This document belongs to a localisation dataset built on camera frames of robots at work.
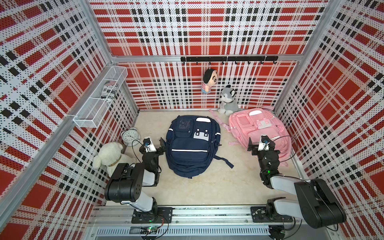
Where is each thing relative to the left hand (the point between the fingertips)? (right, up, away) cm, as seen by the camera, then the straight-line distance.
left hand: (156, 139), depth 90 cm
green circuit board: (+3, -41, -21) cm, 46 cm away
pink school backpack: (+67, +10, +17) cm, 70 cm away
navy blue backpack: (+21, -3, +8) cm, 23 cm away
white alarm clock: (-20, 0, +9) cm, 22 cm away
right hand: (+62, +2, -4) cm, 62 cm away
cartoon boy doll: (+33, +37, +1) cm, 50 cm away
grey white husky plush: (+48, +24, +21) cm, 57 cm away
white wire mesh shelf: (-42, +16, +3) cm, 45 cm away
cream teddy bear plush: (-20, -7, -14) cm, 25 cm away
